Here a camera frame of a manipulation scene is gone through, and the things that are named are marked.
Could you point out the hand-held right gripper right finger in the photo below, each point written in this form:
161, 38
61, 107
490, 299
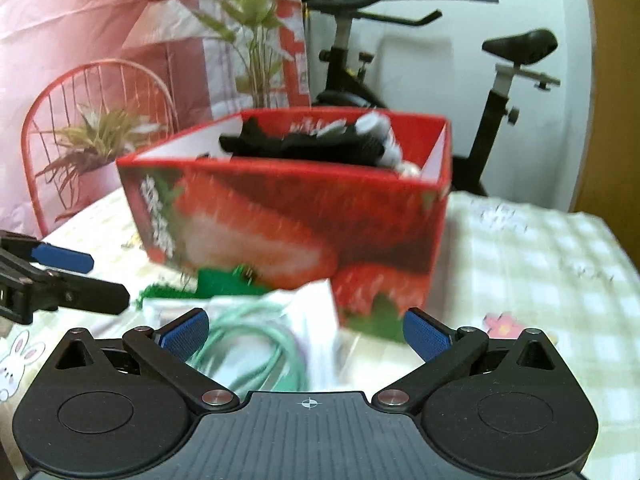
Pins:
425, 332

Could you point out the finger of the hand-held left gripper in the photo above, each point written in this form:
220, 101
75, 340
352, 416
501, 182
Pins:
65, 257
90, 295

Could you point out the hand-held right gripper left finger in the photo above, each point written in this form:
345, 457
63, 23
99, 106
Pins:
187, 332

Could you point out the red strawberry print box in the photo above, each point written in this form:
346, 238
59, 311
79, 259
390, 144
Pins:
280, 220

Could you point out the black dotted glove grey fingertips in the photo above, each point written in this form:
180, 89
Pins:
300, 147

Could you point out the green knitted cloth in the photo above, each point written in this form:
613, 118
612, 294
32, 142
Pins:
220, 282

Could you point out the black exercise bike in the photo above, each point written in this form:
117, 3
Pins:
487, 130

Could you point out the printed backdrop cloth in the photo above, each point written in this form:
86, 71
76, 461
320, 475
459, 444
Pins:
75, 35

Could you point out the wooden door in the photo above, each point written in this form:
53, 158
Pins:
615, 110

